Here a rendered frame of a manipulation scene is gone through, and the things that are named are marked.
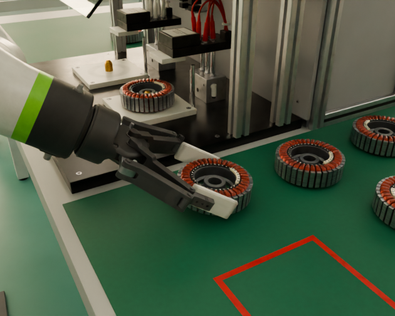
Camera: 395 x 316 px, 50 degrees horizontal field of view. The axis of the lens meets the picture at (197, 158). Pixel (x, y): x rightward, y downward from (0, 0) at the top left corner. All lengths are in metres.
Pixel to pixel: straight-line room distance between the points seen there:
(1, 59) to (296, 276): 0.43
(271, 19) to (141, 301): 0.62
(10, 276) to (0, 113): 1.23
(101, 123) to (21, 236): 1.36
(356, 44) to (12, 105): 0.64
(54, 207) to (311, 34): 0.54
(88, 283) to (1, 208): 1.54
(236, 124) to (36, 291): 1.07
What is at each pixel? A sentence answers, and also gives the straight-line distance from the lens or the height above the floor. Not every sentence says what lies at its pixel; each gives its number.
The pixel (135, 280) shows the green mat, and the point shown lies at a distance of 0.53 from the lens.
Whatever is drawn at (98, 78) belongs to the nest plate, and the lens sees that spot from 1.06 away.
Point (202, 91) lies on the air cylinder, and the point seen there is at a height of 0.79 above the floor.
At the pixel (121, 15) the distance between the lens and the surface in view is 1.09.
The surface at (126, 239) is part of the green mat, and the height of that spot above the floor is 0.75.
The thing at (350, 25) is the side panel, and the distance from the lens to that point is 0.88.
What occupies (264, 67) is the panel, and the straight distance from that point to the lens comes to 0.95.
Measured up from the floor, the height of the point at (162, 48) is 0.89.
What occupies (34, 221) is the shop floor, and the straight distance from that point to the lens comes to 1.93.
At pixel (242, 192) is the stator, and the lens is 0.60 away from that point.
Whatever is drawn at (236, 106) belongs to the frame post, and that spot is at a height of 0.83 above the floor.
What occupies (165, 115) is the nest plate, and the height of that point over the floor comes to 0.78.
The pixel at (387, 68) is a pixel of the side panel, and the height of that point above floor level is 0.84.
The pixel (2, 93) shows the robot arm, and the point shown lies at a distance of 0.53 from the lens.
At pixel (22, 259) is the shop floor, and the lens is 1.76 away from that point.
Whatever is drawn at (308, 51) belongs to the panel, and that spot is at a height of 0.90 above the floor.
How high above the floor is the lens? 1.13
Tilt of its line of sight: 30 degrees down
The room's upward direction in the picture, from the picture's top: straight up
